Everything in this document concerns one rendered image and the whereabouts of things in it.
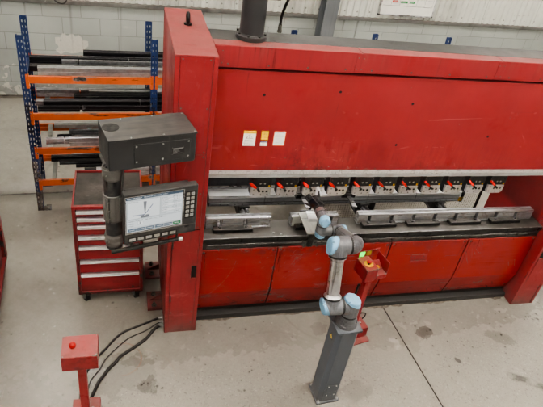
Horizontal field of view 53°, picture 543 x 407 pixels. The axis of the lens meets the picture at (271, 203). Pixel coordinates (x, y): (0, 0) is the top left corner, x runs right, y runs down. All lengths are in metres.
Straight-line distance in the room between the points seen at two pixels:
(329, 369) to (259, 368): 0.64
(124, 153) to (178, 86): 0.52
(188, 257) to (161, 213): 0.73
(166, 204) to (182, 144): 0.39
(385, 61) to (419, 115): 0.55
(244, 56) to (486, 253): 2.88
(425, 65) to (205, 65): 1.51
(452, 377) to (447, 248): 1.05
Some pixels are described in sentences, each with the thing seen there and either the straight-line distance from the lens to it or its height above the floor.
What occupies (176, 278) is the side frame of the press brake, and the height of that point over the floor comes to 0.60.
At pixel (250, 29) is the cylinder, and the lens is 3.44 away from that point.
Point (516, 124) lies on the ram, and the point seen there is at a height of 1.81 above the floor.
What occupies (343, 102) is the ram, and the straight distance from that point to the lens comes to 3.74.
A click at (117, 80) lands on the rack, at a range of 5.07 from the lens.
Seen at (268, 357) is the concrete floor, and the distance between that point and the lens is 4.42.
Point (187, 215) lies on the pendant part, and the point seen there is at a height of 1.38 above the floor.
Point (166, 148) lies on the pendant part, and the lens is 3.07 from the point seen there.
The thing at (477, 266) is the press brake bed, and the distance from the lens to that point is 5.22.
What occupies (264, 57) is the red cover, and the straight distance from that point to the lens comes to 3.43.
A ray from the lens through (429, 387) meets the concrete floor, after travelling 4.64.
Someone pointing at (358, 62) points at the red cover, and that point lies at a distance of 3.64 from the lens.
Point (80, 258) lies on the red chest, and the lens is 4.40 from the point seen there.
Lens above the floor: 3.42
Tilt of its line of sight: 35 degrees down
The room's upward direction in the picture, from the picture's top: 10 degrees clockwise
